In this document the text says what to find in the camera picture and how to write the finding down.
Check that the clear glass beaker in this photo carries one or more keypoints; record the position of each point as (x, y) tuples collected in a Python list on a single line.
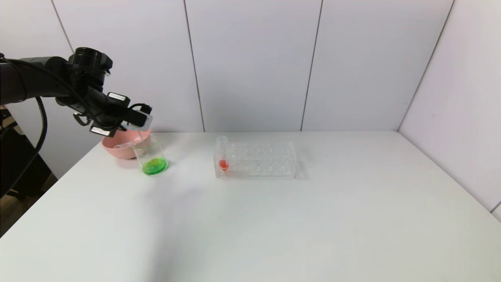
[(152, 158)]

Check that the pink plastic bowl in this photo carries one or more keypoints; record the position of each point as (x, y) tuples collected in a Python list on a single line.
[(121, 149)]

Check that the test tube with blue pigment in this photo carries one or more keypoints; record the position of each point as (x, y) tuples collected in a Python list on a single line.
[(137, 124)]

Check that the test tube with red pigment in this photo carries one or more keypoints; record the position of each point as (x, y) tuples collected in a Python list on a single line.
[(223, 156)]

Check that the clear plastic test tube rack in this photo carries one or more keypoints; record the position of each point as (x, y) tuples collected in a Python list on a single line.
[(254, 160)]

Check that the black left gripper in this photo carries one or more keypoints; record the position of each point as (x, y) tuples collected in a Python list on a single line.
[(92, 107)]

